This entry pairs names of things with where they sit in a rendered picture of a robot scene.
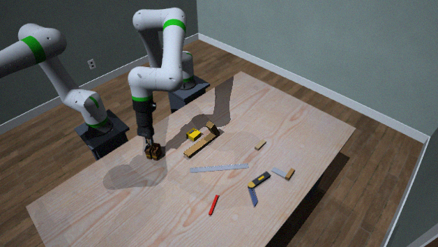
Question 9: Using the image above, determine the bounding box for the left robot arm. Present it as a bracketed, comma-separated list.
[128, 8, 196, 101]

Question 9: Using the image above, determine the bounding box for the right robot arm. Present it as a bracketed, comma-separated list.
[0, 24, 113, 137]

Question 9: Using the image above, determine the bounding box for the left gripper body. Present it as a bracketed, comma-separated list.
[132, 98, 156, 137]

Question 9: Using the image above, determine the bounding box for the black sliding bevel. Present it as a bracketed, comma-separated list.
[248, 172, 271, 207]

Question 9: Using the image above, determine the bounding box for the grey flat bar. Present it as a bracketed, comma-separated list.
[190, 163, 249, 173]

